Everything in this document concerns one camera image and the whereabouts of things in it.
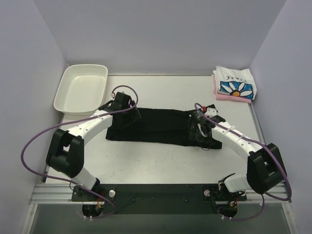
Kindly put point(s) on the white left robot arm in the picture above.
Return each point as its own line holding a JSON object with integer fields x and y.
{"x": 66, "y": 151}

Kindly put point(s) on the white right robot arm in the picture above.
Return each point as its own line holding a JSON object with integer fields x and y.
{"x": 265, "y": 168}

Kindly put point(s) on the aluminium front rail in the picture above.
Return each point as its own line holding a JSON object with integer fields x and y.
{"x": 51, "y": 194}

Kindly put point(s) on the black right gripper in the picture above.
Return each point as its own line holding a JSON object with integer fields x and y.
{"x": 195, "y": 131}

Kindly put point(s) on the black t shirt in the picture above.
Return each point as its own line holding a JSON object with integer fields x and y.
{"x": 167, "y": 126}

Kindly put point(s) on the white plastic bin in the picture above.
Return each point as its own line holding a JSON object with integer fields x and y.
{"x": 81, "y": 89}

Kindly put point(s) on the white daisy print t shirt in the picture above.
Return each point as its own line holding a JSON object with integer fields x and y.
{"x": 238, "y": 83}

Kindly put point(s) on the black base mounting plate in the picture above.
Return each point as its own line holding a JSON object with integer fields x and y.
{"x": 158, "y": 199}

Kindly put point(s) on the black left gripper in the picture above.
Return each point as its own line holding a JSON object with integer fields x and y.
{"x": 133, "y": 115}

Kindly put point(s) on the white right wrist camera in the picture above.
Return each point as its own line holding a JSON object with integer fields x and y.
{"x": 211, "y": 111}

